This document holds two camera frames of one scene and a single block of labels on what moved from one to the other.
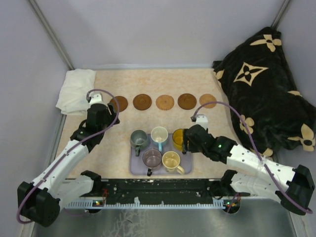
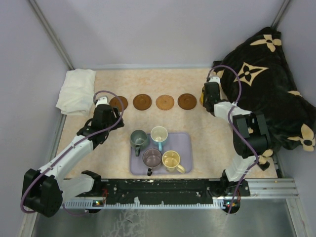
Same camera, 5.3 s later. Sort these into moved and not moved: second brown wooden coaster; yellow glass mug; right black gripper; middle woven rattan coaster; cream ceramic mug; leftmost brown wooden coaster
Moved: yellow glass mug; right black gripper
Not moved: middle woven rattan coaster; second brown wooden coaster; leftmost brown wooden coaster; cream ceramic mug
